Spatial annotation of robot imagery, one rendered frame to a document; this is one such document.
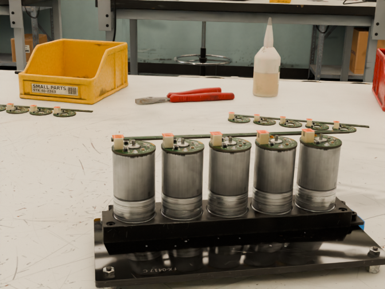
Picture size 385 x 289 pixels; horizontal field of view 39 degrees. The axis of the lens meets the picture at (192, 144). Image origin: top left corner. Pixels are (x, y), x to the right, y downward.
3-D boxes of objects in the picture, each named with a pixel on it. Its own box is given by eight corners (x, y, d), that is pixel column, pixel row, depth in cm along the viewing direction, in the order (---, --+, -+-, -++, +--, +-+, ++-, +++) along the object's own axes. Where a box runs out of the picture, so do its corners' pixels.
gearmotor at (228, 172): (251, 229, 32) (256, 147, 31) (211, 231, 32) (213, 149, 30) (240, 211, 35) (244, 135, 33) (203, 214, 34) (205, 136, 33)
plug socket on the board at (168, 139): (177, 147, 31) (177, 136, 31) (162, 148, 31) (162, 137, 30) (175, 143, 32) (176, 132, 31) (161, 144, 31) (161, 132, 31)
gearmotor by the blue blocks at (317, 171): (340, 223, 33) (349, 144, 32) (301, 226, 33) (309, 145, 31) (323, 207, 36) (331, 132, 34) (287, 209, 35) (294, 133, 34)
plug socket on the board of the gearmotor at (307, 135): (317, 142, 32) (318, 131, 32) (304, 143, 32) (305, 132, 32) (312, 138, 33) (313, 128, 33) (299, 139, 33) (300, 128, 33)
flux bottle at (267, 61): (282, 94, 73) (287, 17, 70) (271, 98, 70) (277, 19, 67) (259, 90, 74) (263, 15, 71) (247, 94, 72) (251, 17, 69)
